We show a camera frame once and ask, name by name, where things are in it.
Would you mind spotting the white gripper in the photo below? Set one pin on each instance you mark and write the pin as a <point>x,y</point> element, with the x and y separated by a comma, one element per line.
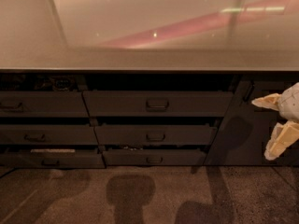
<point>290,104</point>

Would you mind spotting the dark drawer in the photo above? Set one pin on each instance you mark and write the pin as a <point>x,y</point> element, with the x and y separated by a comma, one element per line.
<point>160,157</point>
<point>157,103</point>
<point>47,135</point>
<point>25,158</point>
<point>146,135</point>
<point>42,104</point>

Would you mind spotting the pale flat item bottom drawer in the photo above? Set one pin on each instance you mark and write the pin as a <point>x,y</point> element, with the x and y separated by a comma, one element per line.
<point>52,150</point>

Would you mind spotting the dark clutter in left drawer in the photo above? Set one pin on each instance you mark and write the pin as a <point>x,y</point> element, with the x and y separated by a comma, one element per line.
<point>34,82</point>

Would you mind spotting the dark right cabinet door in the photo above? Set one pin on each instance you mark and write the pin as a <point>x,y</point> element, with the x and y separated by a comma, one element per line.
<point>246,129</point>

